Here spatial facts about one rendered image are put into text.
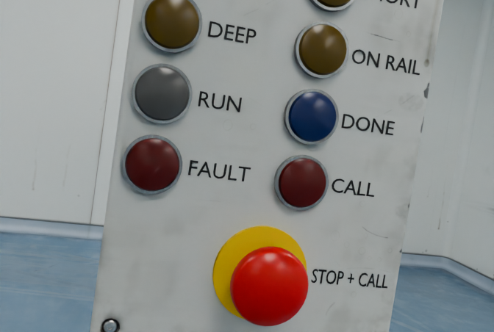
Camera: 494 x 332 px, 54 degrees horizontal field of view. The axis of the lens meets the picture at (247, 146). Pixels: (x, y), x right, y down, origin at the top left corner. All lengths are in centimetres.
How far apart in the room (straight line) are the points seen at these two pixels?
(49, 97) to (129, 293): 364
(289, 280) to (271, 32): 13
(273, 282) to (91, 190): 369
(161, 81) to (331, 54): 9
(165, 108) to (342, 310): 15
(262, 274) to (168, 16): 13
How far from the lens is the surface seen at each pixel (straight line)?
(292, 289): 25
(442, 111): 466
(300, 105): 26
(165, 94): 25
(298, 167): 26
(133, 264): 27
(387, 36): 29
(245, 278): 25
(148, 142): 25
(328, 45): 27
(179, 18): 25
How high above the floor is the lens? 105
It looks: 3 degrees down
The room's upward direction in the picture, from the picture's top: 8 degrees clockwise
